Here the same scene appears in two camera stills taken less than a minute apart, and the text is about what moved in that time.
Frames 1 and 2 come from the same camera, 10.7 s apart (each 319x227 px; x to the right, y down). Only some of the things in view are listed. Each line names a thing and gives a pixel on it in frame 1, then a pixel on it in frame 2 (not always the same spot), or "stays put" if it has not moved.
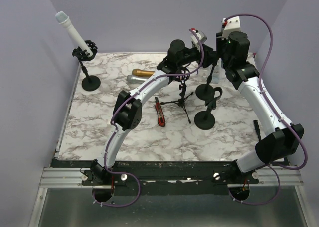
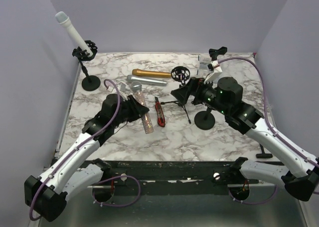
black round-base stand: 205,120 stays put
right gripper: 219,42 -> 198,85
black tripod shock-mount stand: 183,74 stays put
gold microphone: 142,73 stays put
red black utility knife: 161,117 stays put
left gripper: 208,57 -> 137,109
